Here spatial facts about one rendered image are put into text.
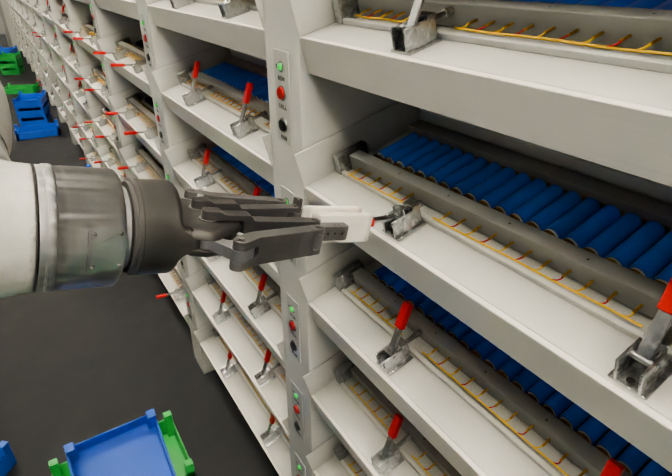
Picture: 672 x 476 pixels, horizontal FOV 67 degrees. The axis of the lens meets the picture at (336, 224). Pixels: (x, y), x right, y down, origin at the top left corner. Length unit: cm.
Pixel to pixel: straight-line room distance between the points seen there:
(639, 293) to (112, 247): 39
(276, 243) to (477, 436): 32
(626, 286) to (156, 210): 37
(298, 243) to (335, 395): 50
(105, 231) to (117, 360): 152
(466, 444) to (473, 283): 19
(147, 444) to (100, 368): 50
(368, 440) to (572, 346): 47
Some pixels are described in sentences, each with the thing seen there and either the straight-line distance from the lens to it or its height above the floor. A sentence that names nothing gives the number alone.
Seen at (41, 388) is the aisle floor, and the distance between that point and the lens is 188.
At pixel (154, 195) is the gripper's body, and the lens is 40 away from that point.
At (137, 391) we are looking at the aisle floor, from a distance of 175.
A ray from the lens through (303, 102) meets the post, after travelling 66.
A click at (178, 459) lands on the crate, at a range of 153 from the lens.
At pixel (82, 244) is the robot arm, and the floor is 100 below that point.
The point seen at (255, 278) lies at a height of 53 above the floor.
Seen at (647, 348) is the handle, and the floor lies 93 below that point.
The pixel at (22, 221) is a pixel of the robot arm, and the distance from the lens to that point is 37.
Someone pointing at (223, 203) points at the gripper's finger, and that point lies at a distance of 45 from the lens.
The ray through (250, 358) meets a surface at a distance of 127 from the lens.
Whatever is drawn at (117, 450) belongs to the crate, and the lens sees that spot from 144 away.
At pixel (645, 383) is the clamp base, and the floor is 91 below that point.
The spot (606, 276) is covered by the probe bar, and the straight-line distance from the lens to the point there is 47.
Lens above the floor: 116
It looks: 27 degrees down
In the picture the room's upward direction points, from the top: straight up
